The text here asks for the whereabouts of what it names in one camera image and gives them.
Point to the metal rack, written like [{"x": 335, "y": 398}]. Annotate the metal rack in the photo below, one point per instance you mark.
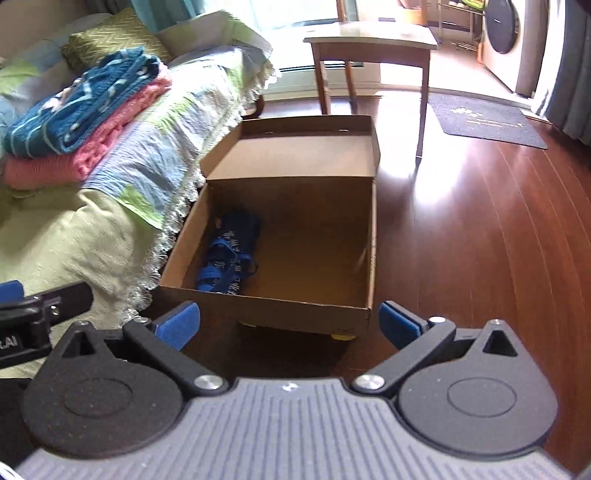
[{"x": 457, "y": 23}]

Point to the light green covered sofa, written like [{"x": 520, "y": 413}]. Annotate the light green covered sofa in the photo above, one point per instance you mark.
[{"x": 69, "y": 240}]

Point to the cardboard box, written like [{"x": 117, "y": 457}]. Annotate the cardboard box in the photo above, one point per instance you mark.
[{"x": 314, "y": 230}]

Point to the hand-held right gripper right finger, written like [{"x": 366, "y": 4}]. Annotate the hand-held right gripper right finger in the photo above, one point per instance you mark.
[{"x": 398, "y": 323}]

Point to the teal curtain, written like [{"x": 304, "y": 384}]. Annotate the teal curtain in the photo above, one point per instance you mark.
[{"x": 166, "y": 14}]

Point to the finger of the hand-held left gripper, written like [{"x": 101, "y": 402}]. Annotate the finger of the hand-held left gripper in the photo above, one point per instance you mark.
[
  {"x": 69, "y": 297},
  {"x": 10, "y": 293}
]

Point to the grey curtain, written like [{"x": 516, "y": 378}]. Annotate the grey curtain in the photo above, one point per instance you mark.
[{"x": 568, "y": 69}]

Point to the blue shopping bag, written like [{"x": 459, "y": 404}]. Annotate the blue shopping bag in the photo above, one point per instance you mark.
[{"x": 231, "y": 254}]

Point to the wooden table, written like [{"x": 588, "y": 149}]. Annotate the wooden table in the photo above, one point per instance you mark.
[{"x": 369, "y": 41}]

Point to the patchwork striped sofa throw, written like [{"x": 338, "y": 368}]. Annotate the patchwork striped sofa throw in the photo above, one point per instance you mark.
[{"x": 184, "y": 120}]

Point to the dark grey doormat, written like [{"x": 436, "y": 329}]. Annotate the dark grey doormat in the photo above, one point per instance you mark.
[{"x": 485, "y": 122}]

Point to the pink folded blanket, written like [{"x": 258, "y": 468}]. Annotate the pink folded blanket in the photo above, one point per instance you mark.
[{"x": 55, "y": 168}]

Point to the blue patterned folded blanket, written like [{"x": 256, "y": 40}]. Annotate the blue patterned folded blanket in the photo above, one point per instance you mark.
[{"x": 83, "y": 106}]

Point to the washing machine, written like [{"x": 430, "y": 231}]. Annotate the washing machine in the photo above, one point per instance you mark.
[{"x": 503, "y": 41}]

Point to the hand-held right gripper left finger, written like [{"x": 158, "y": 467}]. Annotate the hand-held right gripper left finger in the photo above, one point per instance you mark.
[{"x": 178, "y": 323}]

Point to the green zigzag pillow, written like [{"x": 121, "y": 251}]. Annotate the green zigzag pillow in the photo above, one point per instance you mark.
[{"x": 115, "y": 39}]

